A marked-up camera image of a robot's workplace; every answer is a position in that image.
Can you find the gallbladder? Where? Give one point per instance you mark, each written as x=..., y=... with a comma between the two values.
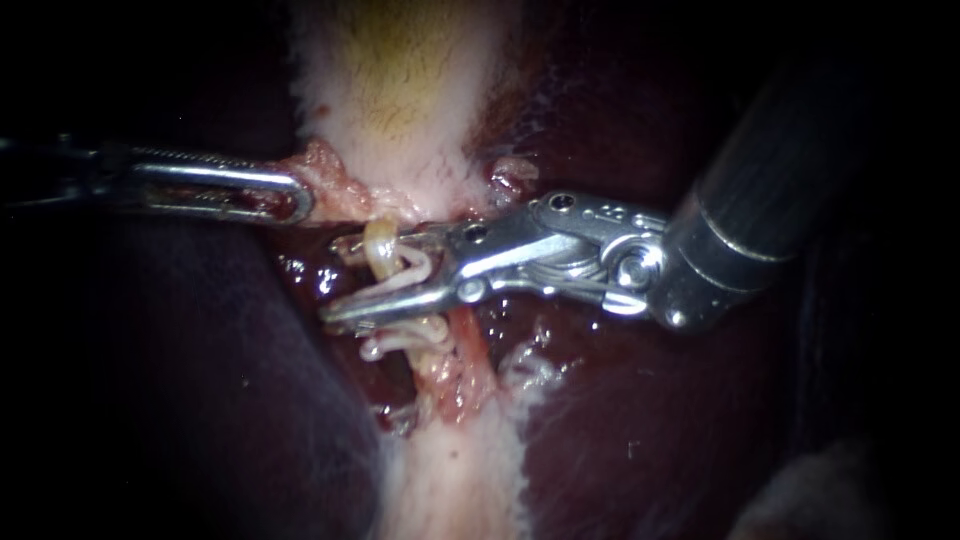
x=405, y=112

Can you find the right arm instrument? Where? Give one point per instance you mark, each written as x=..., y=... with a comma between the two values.
x=600, y=247

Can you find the dark right arm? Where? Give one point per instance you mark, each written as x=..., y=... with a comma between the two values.
x=787, y=150

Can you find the left arm instrument jaw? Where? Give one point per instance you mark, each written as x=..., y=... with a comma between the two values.
x=225, y=178
x=195, y=157

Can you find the white clip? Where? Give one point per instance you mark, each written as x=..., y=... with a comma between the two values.
x=390, y=346
x=420, y=328
x=417, y=268

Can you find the left arm instrument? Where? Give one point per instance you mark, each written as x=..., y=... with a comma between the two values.
x=67, y=176

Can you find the dark red liver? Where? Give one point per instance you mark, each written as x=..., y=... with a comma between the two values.
x=660, y=420

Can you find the right arm instrument jaw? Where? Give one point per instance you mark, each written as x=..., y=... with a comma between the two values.
x=420, y=238
x=390, y=304

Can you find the pale fatty tissue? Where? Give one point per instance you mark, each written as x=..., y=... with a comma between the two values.
x=516, y=176
x=457, y=480
x=810, y=495

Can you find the thin tube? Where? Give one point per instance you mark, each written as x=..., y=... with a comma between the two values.
x=381, y=251
x=471, y=345

